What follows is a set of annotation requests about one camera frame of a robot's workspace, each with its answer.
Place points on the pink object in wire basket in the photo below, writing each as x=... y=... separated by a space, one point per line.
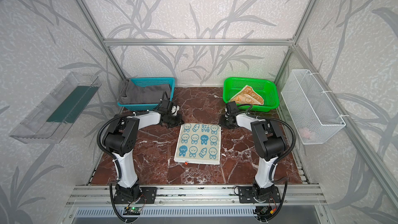
x=306 y=133

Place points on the left green circuit board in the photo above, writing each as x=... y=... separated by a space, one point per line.
x=132 y=211

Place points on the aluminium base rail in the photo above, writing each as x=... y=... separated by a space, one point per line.
x=193 y=195

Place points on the grey terry towel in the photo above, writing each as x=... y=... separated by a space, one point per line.
x=131 y=93

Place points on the blue patterned towel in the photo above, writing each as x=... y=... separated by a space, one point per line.
x=199 y=143

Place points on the orange patterned towel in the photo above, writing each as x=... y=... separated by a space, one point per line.
x=247 y=96

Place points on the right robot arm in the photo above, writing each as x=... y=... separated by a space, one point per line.
x=288 y=135

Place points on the green plastic basket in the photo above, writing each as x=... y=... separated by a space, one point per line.
x=264 y=88

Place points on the teal plastic basket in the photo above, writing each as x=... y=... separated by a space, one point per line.
x=149 y=81

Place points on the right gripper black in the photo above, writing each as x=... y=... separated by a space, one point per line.
x=226 y=121

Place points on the right circuit board with wires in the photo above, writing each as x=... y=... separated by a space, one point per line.
x=264 y=212

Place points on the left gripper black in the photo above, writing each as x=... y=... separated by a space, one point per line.
x=173 y=120

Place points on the white wire mesh basket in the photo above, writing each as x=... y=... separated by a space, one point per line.
x=310 y=107

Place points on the clear acrylic wall shelf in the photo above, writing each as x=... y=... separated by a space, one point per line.
x=49 y=122

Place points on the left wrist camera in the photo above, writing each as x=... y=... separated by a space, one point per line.
x=175 y=110

